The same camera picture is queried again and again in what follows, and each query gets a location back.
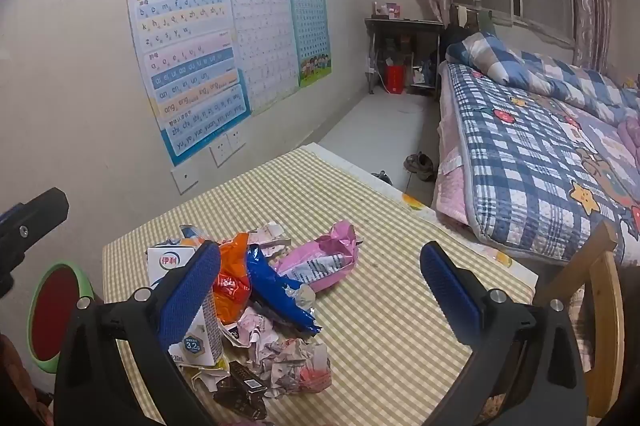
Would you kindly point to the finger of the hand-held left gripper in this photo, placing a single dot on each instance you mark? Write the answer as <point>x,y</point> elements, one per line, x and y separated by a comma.
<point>35,216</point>

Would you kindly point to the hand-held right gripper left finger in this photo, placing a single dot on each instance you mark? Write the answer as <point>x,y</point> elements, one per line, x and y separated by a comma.
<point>192,291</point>

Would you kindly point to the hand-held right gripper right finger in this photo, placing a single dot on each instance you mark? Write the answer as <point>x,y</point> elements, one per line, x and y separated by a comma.
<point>450,296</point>

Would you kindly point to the white milk carton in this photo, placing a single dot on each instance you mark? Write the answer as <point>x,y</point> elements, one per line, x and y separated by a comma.
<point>167,262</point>

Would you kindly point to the orange snack wrapper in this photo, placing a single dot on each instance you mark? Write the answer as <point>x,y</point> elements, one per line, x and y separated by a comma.
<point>232,286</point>

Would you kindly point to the white and blue wrapper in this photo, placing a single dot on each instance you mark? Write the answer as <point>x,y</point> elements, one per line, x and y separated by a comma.
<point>192,233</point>

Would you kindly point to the small pinkish paper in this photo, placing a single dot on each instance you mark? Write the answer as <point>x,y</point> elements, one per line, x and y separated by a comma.
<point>250,323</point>

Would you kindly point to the blue snack wrapper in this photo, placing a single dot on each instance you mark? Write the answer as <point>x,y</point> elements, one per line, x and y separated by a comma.
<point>265,278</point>

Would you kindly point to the yellow snack wrapper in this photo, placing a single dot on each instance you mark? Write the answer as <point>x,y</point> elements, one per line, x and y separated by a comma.
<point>205,376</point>

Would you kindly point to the red bin with green rim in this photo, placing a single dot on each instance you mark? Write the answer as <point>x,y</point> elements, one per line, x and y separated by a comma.
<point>52,306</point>

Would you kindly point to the printed paper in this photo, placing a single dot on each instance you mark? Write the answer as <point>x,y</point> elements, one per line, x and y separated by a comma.
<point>270,236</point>

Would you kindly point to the dark brown wrapper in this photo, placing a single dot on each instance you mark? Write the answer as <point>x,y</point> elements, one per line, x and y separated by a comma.
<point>240,398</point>

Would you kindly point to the large newspaper ball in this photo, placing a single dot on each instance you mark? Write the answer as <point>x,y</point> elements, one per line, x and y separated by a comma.
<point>295,366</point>

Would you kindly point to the pink snack wrapper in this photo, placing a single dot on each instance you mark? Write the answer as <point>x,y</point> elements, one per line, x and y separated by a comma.
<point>320,256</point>

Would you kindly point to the yellow checked tablecloth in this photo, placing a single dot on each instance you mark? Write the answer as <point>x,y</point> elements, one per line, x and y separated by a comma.
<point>390,306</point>

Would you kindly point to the pair of brown shoes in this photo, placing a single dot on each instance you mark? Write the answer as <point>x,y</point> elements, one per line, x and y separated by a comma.
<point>419,166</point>

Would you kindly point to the dark shoe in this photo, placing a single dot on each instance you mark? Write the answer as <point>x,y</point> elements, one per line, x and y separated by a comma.
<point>382,177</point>

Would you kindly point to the wooden chair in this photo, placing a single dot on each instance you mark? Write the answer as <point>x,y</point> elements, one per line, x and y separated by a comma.
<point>607,306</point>

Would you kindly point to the red container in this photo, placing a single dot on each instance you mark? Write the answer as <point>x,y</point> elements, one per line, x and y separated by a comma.
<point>395,79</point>

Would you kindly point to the rolled blue plaid blanket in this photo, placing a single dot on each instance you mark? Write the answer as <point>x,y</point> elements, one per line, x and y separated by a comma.
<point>500,56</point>

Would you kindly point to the dark shelf with items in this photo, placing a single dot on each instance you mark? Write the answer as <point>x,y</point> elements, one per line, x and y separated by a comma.
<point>400,22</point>

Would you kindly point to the pink box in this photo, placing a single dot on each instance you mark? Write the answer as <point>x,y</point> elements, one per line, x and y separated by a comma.
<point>389,10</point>

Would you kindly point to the white wall socket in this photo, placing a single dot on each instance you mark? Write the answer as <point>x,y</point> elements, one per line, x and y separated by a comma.
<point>220,154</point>
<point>236,142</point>

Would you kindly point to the large blue letter wall poster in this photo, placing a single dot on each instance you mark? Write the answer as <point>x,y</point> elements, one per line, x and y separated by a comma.
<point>185,56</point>

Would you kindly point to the pale grid wall poster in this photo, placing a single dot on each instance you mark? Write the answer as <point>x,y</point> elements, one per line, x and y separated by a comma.
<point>265,41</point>

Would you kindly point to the green grid wall poster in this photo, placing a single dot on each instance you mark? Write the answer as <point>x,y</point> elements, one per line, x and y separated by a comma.
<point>310,31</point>

